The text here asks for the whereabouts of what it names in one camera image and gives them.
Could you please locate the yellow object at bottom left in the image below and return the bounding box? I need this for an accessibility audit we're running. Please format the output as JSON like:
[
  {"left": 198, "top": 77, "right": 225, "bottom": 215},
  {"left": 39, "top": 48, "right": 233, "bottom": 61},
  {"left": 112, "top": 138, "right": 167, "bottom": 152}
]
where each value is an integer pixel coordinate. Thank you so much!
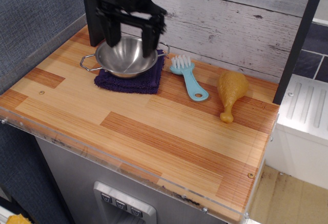
[{"left": 6, "top": 214, "right": 32, "bottom": 224}]

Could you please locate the dark right shelf post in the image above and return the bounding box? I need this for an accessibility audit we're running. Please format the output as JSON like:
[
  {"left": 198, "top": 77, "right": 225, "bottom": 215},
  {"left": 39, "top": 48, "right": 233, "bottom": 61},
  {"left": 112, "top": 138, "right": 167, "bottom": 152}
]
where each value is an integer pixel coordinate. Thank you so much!
[{"left": 273, "top": 0, "right": 320, "bottom": 105}]

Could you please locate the plastic chicken drumstick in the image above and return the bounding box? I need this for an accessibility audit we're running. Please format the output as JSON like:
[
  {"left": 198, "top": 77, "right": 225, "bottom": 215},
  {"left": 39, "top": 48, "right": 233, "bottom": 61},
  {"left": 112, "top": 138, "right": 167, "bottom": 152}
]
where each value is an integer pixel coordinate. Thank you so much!
[{"left": 217, "top": 71, "right": 249, "bottom": 123}]

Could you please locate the white toy sink unit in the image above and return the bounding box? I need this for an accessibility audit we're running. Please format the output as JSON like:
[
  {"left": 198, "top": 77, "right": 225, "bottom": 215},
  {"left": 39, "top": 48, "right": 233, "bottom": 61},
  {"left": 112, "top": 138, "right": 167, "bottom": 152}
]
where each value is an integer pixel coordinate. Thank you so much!
[{"left": 265, "top": 75, "right": 327, "bottom": 189}]

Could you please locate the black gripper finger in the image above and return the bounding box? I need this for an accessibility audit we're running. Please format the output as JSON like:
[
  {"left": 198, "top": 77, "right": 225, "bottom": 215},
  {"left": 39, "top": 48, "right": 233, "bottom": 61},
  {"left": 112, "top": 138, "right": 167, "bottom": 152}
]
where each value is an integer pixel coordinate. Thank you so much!
[
  {"left": 104, "top": 19, "right": 121, "bottom": 47},
  {"left": 141, "top": 25, "right": 160, "bottom": 57}
]

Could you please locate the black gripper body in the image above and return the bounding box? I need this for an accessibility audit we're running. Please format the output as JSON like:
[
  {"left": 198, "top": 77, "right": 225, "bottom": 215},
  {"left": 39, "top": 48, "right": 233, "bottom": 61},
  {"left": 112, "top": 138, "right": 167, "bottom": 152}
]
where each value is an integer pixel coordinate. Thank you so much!
[{"left": 96, "top": 0, "right": 167, "bottom": 33}]

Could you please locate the stainless steel bowl with handles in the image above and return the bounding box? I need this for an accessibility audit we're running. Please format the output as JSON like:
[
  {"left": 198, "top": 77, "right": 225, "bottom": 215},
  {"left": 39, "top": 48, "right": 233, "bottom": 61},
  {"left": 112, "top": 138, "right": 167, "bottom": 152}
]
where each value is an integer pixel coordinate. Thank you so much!
[{"left": 80, "top": 36, "right": 170, "bottom": 78}]

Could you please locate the dark left shelf post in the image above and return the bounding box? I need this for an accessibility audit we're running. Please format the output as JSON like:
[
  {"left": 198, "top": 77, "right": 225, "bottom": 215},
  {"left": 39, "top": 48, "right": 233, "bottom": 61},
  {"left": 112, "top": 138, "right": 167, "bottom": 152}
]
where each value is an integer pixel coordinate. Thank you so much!
[{"left": 84, "top": 0, "right": 104, "bottom": 47}]

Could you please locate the purple folded towel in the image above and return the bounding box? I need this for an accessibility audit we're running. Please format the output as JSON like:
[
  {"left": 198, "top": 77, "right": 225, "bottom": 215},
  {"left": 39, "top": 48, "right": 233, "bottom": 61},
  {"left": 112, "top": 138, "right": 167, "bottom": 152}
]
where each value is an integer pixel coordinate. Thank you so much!
[{"left": 94, "top": 56, "right": 165, "bottom": 94}]

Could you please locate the dark shelf post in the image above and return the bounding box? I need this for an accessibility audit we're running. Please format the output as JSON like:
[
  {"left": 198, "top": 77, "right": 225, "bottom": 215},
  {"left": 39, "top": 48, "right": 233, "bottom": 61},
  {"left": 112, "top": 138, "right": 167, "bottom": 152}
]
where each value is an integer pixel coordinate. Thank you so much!
[
  {"left": 273, "top": 0, "right": 320, "bottom": 105},
  {"left": 84, "top": 0, "right": 104, "bottom": 47}
]

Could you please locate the silver dispenser panel with buttons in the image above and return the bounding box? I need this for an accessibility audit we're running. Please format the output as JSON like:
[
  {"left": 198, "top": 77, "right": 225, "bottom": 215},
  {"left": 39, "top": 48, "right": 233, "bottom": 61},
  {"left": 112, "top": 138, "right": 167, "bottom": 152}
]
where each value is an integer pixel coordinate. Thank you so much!
[{"left": 93, "top": 181, "right": 157, "bottom": 223}]

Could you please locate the clear acrylic front edge guard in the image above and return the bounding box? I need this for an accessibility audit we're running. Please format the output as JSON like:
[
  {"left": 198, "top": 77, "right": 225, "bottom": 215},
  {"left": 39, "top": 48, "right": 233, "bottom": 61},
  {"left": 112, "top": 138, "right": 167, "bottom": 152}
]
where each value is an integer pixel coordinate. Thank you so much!
[{"left": 1, "top": 108, "right": 252, "bottom": 223}]

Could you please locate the light blue dish brush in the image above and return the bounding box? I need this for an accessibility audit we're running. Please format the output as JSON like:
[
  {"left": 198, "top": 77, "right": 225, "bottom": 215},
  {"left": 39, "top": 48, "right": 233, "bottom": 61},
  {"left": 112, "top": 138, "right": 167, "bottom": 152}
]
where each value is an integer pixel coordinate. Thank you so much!
[{"left": 170, "top": 55, "right": 209, "bottom": 101}]

